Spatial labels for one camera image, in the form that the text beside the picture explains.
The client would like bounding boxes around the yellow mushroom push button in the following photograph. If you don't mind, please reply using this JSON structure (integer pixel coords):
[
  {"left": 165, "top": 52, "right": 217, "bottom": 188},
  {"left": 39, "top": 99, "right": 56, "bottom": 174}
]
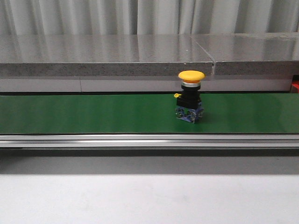
[{"left": 174, "top": 70, "right": 205, "bottom": 123}]

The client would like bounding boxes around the grey granite slab left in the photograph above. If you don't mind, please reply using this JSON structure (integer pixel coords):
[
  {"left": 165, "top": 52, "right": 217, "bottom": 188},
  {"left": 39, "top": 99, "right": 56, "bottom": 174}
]
[{"left": 0, "top": 35, "right": 213, "bottom": 77}]

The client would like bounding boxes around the grey granite slab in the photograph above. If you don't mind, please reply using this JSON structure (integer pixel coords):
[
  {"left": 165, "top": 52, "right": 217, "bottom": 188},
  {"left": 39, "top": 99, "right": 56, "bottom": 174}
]
[
  {"left": 0, "top": 35, "right": 213, "bottom": 77},
  {"left": 191, "top": 33, "right": 299, "bottom": 78}
]

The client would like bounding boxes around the green conveyor belt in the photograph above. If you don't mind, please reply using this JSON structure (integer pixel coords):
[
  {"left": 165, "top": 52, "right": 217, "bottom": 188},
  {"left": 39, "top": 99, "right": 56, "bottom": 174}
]
[{"left": 0, "top": 93, "right": 299, "bottom": 134}]

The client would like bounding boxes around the grey granite slab right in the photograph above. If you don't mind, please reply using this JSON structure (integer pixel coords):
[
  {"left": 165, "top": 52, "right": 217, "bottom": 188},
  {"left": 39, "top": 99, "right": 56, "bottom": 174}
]
[{"left": 191, "top": 33, "right": 299, "bottom": 78}]

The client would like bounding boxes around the red plastic tray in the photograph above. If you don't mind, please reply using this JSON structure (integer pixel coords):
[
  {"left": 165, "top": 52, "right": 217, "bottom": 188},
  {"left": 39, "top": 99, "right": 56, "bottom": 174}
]
[{"left": 290, "top": 80, "right": 299, "bottom": 93}]

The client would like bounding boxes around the grey pleated curtain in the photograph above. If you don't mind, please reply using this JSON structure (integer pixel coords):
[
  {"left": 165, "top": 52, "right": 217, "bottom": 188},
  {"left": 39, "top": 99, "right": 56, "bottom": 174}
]
[{"left": 0, "top": 0, "right": 299, "bottom": 35}]

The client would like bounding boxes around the aluminium conveyor frame rail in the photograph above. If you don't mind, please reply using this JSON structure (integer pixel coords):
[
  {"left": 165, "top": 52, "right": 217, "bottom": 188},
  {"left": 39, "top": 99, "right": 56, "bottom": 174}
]
[{"left": 0, "top": 133, "right": 299, "bottom": 149}]

